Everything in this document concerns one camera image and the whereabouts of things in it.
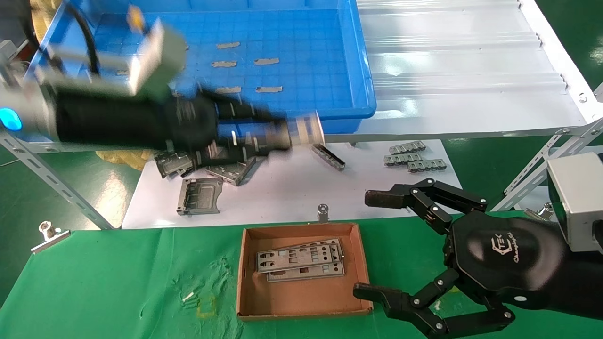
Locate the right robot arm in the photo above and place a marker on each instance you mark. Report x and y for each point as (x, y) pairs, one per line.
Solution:
(584, 278)

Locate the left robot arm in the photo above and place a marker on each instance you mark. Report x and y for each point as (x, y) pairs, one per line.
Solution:
(28, 108)

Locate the long dark metal bar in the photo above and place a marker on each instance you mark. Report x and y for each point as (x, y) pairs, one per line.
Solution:
(328, 157)

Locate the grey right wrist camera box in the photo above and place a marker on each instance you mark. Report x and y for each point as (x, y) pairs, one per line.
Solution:
(579, 197)

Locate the beige tape strip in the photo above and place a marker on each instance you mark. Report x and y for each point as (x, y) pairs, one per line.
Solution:
(269, 89)
(228, 45)

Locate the folded grey metal bracket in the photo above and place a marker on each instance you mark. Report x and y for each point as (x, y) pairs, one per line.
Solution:
(233, 174)

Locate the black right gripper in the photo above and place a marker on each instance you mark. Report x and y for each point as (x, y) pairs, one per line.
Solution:
(504, 254)

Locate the grey slotted angle strut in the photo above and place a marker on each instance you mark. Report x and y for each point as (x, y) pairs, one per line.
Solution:
(52, 181)
(537, 172)

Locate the flat grey metal frame part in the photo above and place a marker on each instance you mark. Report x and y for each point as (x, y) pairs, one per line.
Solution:
(200, 195)

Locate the silver binder clip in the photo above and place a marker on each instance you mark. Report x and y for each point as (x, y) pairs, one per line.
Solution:
(541, 213)
(322, 213)
(49, 238)

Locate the yellow plastic bag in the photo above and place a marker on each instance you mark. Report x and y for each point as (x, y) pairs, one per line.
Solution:
(125, 159)
(40, 19)

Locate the small grey box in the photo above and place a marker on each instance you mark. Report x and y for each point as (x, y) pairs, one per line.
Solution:
(7, 49)

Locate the white tray board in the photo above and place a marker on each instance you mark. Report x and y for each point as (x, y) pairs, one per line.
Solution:
(282, 193)

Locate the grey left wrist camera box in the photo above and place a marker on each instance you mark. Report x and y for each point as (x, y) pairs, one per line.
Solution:
(155, 61)

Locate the white debris scrap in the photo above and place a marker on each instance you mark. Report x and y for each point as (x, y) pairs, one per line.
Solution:
(188, 297)

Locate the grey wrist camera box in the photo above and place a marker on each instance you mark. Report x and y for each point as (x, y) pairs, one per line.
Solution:
(155, 61)
(579, 197)

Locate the large blue plastic bin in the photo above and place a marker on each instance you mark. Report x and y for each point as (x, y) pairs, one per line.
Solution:
(306, 47)

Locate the small grey connector strip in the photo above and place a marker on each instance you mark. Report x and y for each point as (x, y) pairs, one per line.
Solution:
(407, 148)
(403, 159)
(427, 165)

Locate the grey stamped metal bracket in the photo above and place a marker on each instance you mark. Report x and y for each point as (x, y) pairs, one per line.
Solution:
(172, 165)

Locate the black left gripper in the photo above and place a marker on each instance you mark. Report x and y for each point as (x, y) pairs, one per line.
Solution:
(132, 120)

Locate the shallow cardboard box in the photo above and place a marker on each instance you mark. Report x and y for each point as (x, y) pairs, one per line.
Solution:
(301, 296)

